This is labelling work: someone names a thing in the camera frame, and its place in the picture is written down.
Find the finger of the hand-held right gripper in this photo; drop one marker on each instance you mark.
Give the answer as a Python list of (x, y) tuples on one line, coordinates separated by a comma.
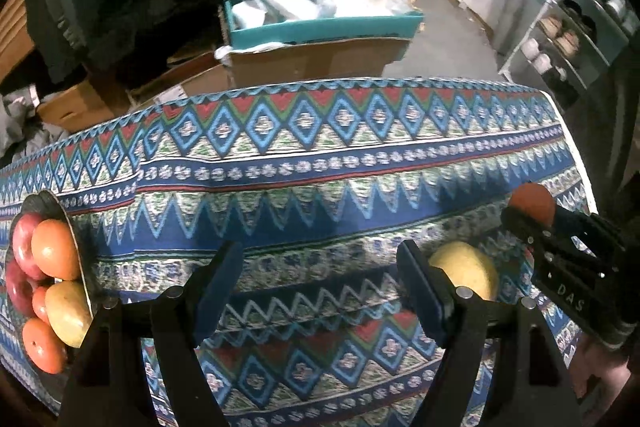
[(572, 219), (525, 227)]

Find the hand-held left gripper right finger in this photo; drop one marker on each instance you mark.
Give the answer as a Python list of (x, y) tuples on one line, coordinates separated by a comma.
[(422, 292)]

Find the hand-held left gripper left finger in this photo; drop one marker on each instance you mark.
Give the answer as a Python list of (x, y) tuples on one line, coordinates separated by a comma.
[(218, 289)]

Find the yellow apple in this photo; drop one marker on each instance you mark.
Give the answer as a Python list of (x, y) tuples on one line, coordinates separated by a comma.
[(467, 271)]

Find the yellow pear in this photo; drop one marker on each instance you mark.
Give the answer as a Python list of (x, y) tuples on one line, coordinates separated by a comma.
[(70, 313)]

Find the small orange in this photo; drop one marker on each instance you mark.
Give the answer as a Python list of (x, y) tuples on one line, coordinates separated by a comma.
[(40, 304)]

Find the red apple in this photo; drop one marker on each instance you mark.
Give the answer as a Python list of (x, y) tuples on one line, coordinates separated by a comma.
[(22, 237), (17, 292)]

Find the person's right forearm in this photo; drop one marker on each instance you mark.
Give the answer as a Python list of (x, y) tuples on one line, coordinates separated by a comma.
[(605, 372)]

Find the blue patterned tablecloth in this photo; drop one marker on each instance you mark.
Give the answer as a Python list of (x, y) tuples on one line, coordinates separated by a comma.
[(325, 167)]

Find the white shoe rack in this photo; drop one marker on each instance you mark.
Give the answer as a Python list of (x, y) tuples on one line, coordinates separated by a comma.
[(565, 37)]

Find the large cardboard box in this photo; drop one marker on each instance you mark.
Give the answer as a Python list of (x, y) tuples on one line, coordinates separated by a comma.
[(315, 62)]

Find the grey clothing pile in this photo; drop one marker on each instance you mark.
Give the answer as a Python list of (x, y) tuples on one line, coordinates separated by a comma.
[(25, 127)]

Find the teal box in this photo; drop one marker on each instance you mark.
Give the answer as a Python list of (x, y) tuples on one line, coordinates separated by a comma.
[(325, 29)]

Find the wooden louvered cabinet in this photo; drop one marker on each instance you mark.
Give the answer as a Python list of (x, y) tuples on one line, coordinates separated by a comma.
[(12, 27)]

